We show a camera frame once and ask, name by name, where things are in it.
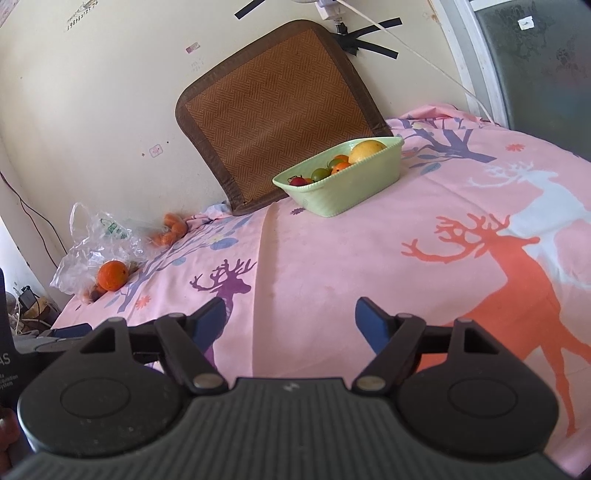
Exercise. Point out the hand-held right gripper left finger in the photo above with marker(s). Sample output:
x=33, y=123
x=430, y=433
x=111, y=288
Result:
x=210, y=323

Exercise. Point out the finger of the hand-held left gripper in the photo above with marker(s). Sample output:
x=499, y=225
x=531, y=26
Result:
x=69, y=333

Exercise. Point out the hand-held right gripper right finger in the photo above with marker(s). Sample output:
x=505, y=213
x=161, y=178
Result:
x=373, y=325

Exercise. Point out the light green plastic basin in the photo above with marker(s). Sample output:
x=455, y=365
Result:
x=341, y=194

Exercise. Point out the large orange tangerine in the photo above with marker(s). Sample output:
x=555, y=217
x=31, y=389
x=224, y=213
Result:
x=340, y=168

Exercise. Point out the red plum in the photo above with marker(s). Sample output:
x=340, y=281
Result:
x=298, y=182

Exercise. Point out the large yellow grapefruit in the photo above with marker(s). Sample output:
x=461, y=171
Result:
x=367, y=152

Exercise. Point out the person's left hand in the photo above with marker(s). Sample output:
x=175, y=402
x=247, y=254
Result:
x=7, y=434

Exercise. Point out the pink deer print bedsheet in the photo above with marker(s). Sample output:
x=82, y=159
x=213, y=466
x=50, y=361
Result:
x=346, y=258

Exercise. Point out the clear plastic bag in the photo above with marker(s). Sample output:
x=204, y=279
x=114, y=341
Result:
x=87, y=249

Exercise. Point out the small tangerine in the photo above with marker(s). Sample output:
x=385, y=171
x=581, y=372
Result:
x=171, y=219
x=167, y=237
x=180, y=228

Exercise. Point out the brown woven seat mat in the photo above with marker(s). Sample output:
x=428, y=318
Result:
x=277, y=115

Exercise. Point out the black tape strip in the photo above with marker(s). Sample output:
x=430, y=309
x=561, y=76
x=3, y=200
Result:
x=249, y=9
x=378, y=50
x=378, y=26

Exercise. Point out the black tape knot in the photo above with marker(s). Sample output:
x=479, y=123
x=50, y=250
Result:
x=348, y=40

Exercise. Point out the white framed window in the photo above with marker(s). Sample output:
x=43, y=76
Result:
x=485, y=60

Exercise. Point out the small window sticker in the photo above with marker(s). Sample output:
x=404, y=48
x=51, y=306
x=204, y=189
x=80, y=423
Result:
x=526, y=23

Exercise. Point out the pink wall sticker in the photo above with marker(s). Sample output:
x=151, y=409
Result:
x=155, y=150

